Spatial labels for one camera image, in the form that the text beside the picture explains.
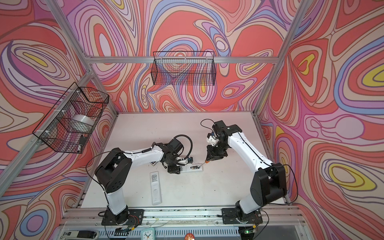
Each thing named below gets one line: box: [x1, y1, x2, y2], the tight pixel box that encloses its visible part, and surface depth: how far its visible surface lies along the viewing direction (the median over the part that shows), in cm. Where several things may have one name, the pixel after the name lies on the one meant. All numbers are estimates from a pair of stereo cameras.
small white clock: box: [141, 227, 156, 240], surface depth 69 cm
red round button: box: [184, 232, 196, 240], surface depth 70 cm
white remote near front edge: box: [150, 171, 162, 206], surface depth 84 cm
